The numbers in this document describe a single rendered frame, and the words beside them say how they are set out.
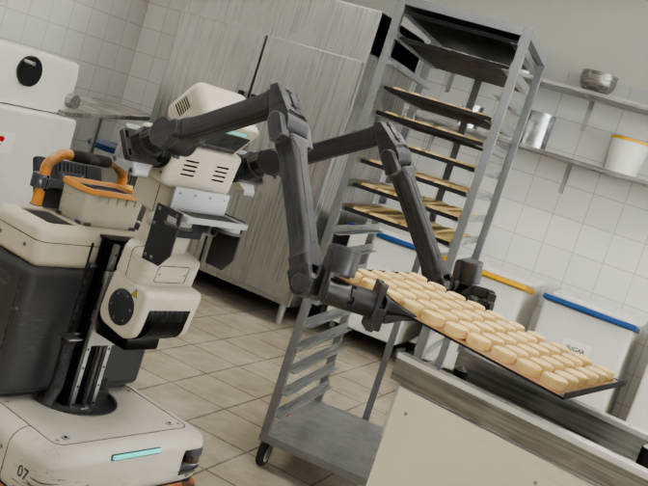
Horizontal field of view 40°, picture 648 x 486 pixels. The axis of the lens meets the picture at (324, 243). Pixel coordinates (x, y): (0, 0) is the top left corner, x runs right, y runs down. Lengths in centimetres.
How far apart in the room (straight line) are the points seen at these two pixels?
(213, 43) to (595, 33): 246
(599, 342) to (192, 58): 313
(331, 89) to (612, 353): 226
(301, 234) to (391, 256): 364
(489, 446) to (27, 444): 129
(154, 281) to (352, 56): 323
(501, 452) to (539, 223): 420
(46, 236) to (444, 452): 129
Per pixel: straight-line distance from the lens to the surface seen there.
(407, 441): 190
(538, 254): 592
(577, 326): 523
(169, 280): 255
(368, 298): 180
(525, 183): 595
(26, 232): 261
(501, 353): 178
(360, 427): 378
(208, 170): 250
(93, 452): 256
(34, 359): 271
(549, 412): 208
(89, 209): 268
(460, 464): 184
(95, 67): 715
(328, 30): 560
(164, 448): 274
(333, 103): 544
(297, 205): 190
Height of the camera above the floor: 132
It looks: 8 degrees down
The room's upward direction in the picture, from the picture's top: 18 degrees clockwise
